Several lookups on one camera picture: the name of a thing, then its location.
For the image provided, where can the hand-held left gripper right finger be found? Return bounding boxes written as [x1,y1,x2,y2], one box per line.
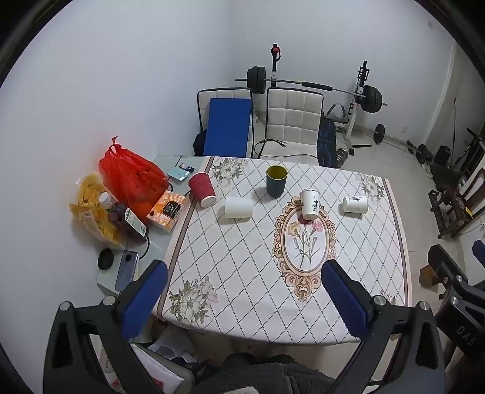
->
[321,260,447,394]

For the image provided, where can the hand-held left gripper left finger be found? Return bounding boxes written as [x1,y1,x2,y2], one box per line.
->
[43,260,169,394]

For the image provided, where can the white printed paper cup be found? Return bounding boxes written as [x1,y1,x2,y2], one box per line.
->
[299,190,321,221]
[343,195,368,214]

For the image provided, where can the dark green cup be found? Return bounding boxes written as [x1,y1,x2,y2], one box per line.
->
[266,165,287,198]

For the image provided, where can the red ribbed paper cup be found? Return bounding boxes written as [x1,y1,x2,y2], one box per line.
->
[188,173,217,208]

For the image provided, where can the plain white paper cup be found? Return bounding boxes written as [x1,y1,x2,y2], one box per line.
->
[225,197,254,219]

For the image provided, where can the brown wooden block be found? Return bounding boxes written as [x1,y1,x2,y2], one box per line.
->
[419,265,441,289]

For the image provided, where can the dark smartphone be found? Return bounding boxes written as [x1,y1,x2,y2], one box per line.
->
[114,250,139,292]

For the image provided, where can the white charging base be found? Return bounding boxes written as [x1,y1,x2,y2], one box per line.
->
[97,250,142,293]

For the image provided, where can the crumpled white papers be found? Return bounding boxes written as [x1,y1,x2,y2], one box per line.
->
[147,329,198,365]

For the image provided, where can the dark wooden chair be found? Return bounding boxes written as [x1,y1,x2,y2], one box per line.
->
[428,128,485,240]

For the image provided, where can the dark drink bottle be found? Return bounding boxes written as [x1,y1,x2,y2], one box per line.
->
[99,192,149,243]

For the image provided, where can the orange box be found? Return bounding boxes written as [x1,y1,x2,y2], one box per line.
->
[146,190,186,232]

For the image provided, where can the person's dark fleece clothing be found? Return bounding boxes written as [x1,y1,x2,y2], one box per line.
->
[195,353,338,394]

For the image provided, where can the black speaker box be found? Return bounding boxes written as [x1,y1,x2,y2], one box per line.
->
[433,145,452,166]

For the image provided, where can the floral diamond pattern tablecloth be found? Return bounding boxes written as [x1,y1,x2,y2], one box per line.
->
[152,155,412,346]

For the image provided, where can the clear bag of yellow chips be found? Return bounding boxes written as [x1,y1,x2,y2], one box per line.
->
[69,172,125,249]

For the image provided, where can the black dumbbell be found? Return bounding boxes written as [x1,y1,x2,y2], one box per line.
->
[406,140,433,164]

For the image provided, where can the red plastic bag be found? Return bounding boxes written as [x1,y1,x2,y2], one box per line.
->
[99,137,170,222]

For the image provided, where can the small blue packet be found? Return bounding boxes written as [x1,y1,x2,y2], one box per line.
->
[167,163,195,182]

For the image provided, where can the short barbell with black plates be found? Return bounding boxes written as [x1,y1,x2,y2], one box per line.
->
[367,123,412,146]

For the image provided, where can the grey dumbbell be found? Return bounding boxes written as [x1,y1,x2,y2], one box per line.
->
[335,147,355,168]

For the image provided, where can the dark blue bench pad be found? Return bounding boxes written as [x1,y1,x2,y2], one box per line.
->
[317,118,338,168]

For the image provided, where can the white weight bench rack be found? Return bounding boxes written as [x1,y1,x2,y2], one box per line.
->
[326,60,372,149]

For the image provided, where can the white padded chair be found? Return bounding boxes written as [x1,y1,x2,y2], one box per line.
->
[259,87,325,166]
[196,87,254,159]

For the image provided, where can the blue cushion board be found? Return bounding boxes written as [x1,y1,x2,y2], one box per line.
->
[203,98,253,159]

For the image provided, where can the long barbell with black plates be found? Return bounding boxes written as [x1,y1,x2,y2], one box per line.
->
[235,66,388,114]

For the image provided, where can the black cable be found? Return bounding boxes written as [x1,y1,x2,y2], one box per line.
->
[253,139,289,159]

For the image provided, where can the white rack post red top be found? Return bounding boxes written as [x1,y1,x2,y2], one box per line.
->
[269,43,283,82]

